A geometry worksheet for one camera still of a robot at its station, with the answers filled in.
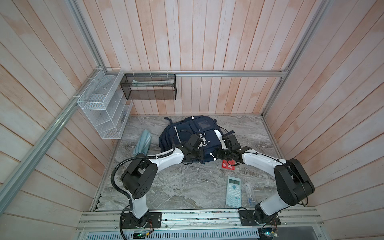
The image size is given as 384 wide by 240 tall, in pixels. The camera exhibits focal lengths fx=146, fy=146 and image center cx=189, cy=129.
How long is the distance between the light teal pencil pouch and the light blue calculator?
1.86 feet

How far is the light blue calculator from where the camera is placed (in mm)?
A: 795

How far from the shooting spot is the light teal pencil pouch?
3.10ft

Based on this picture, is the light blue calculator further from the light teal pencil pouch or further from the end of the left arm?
the light teal pencil pouch
